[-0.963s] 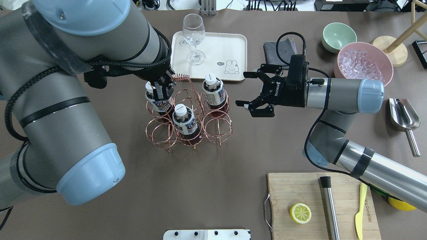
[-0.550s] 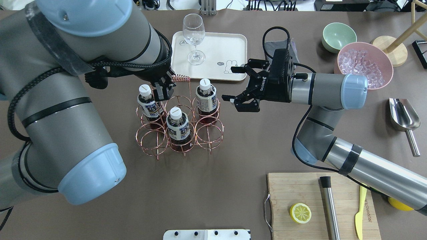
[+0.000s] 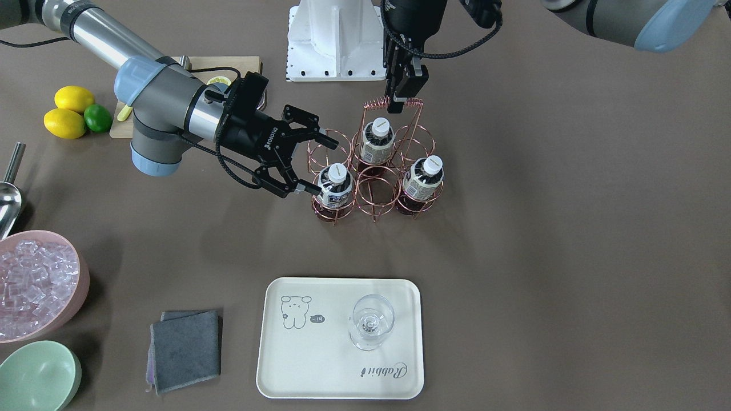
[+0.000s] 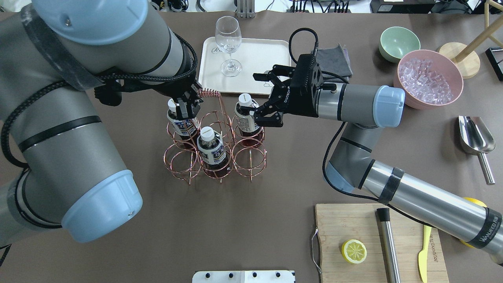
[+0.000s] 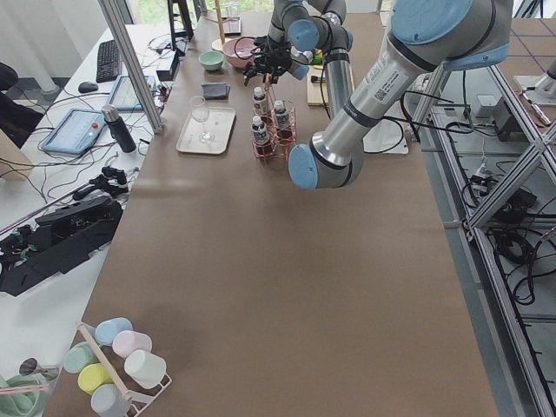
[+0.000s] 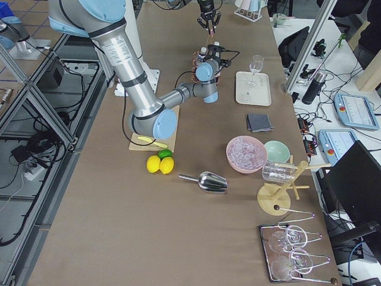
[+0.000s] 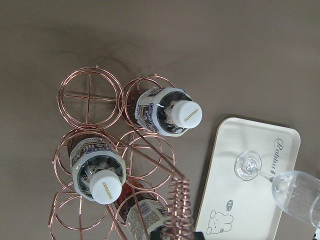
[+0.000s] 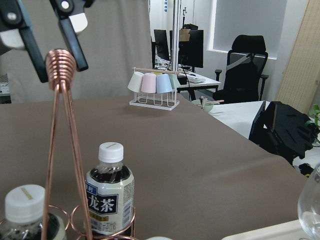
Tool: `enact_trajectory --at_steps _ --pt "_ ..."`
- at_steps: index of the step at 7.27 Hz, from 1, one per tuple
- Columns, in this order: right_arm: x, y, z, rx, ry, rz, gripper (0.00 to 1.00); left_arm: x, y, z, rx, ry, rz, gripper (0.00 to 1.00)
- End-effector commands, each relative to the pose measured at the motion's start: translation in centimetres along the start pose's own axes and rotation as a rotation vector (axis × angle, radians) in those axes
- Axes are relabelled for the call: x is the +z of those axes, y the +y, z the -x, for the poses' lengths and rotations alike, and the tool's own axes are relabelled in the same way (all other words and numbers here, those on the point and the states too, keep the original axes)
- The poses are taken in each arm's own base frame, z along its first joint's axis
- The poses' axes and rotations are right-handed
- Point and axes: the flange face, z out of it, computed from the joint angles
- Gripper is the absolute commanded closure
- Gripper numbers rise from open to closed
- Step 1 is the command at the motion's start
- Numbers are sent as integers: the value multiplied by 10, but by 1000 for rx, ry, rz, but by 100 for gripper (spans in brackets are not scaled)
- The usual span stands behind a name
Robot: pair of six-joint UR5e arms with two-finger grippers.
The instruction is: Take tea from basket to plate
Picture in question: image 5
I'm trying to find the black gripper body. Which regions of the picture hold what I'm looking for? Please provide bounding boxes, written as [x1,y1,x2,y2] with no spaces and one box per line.
[243,36,313,85]

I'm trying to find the tea bottle white cap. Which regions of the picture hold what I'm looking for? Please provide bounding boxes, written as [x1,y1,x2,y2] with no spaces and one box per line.
[274,100,291,130]

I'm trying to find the copper wire bottle basket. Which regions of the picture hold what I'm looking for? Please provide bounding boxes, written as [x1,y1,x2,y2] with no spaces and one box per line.
[251,75,296,162]

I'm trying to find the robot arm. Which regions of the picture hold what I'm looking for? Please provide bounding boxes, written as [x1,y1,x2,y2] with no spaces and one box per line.
[288,1,513,189]
[243,1,354,119]

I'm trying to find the pink bowl of ice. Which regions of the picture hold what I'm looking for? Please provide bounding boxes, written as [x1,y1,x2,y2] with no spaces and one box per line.
[222,36,257,70]

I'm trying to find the wooden stand with base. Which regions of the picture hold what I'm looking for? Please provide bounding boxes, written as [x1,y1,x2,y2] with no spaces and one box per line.
[203,0,229,52]

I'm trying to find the bamboo cutting board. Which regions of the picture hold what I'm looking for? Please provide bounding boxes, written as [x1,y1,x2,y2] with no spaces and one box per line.
[306,67,328,107]

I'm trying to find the light green bowl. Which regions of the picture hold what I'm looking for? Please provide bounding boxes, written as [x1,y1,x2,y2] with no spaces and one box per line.
[199,50,224,71]

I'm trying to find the folded grey cloth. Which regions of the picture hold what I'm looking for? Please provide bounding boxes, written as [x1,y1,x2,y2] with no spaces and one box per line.
[202,83,230,100]

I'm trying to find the clear wine glass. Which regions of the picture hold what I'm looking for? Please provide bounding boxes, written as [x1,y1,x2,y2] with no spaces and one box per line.
[189,96,214,143]

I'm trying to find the white rabbit serving tray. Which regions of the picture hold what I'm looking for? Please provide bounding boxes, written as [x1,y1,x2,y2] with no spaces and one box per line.
[175,106,237,156]

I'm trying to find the black keyboard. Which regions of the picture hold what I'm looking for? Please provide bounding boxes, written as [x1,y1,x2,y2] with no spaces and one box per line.
[96,40,121,83]

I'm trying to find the black thermos bottle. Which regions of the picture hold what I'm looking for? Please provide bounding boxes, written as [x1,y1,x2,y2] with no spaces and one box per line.
[101,104,136,153]

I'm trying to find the black computer mouse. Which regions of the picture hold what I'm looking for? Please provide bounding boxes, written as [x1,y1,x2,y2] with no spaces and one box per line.
[77,82,98,94]

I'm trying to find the blue teach pendant tablet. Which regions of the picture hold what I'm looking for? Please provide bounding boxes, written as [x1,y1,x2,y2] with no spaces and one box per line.
[40,109,105,156]

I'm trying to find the black equipment on side table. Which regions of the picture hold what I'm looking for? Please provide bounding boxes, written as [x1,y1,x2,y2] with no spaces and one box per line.
[1,167,129,296]

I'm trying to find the pink cup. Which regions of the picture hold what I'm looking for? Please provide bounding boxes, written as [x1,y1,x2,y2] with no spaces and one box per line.
[112,330,153,359]

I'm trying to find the light blue cup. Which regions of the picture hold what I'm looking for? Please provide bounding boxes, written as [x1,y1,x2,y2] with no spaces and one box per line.
[95,317,133,346]

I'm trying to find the white cup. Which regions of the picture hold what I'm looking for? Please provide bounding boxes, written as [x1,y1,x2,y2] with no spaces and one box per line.
[124,349,167,389]

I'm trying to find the green cup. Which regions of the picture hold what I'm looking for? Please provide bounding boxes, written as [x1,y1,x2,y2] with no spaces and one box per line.
[63,341,99,374]

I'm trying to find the yellow cup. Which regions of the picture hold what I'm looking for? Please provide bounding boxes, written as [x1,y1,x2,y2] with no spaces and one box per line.
[77,363,113,395]

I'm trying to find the white cup rack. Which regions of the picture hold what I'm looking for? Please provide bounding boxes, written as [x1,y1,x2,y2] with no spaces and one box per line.
[77,322,173,416]

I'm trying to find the grey blue cup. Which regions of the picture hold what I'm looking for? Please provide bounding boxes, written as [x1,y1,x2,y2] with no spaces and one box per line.
[90,384,131,417]

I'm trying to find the steel jigger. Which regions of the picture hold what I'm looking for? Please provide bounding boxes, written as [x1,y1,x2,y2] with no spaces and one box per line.
[18,357,60,381]

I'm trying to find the aluminium frame post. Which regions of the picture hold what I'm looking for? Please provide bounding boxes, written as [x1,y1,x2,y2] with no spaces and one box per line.
[98,0,163,134]

